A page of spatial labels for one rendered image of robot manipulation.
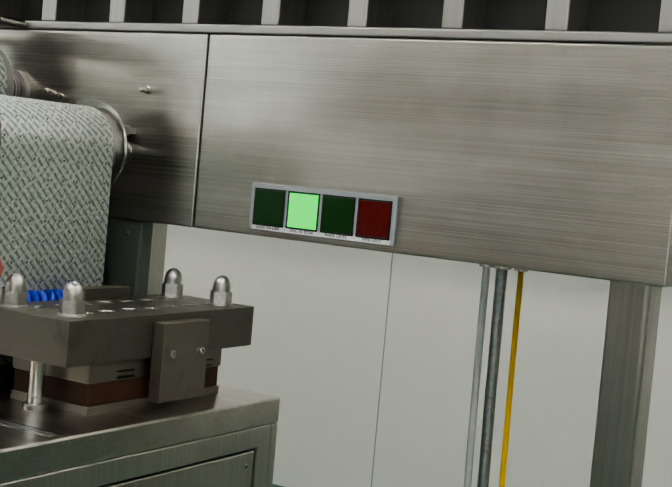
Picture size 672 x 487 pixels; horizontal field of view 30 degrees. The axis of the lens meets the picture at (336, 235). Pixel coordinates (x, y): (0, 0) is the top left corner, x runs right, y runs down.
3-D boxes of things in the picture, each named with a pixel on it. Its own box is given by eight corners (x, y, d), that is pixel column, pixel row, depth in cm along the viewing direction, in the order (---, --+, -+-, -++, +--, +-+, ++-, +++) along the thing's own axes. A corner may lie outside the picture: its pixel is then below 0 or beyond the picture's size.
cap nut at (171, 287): (155, 295, 195) (157, 266, 194) (170, 294, 198) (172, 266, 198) (173, 298, 193) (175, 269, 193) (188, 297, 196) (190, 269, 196)
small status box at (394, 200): (247, 228, 187) (251, 181, 187) (250, 228, 188) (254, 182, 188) (393, 246, 174) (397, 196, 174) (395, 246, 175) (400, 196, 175)
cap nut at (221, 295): (203, 303, 190) (205, 274, 189) (218, 302, 193) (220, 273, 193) (222, 306, 188) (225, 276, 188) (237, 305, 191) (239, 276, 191)
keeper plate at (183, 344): (147, 400, 173) (154, 321, 172) (192, 393, 181) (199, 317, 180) (161, 404, 171) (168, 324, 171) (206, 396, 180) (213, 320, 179)
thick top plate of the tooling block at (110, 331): (-23, 349, 167) (-20, 303, 166) (170, 330, 201) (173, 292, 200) (65, 368, 158) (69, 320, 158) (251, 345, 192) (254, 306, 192)
